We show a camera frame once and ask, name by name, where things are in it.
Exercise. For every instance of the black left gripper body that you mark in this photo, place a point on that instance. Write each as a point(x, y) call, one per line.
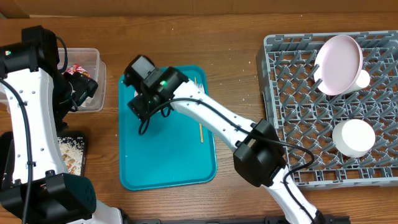
point(81, 87)

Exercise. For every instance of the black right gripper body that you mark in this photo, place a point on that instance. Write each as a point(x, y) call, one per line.
point(137, 106)

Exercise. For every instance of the red snack wrapper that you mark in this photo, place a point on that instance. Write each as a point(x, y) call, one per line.
point(77, 68)

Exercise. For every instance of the white plastic fork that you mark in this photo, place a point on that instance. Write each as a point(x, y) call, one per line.
point(201, 87)

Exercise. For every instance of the large white plate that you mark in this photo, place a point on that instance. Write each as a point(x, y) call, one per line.
point(339, 62)

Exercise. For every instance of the green-white bowl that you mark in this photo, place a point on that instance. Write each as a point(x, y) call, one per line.
point(353, 137)

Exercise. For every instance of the white paper cup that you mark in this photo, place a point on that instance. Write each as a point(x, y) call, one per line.
point(363, 80)

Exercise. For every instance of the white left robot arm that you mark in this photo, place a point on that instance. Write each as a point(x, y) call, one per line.
point(37, 186)

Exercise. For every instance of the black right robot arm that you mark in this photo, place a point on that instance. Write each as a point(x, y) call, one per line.
point(258, 153)

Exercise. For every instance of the black waste tray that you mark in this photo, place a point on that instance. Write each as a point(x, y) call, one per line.
point(7, 137)

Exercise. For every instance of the grey dishwasher rack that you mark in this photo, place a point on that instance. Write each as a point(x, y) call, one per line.
point(305, 117)

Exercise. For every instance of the clear plastic bin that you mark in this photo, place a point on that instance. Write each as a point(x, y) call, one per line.
point(89, 59)

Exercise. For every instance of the teal plastic tray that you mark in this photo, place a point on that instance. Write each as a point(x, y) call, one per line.
point(168, 154)

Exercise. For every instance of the rice and peanuts pile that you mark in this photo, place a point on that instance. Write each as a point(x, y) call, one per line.
point(72, 150)

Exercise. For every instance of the wooden chopstick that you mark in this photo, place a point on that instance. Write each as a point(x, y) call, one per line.
point(200, 126)

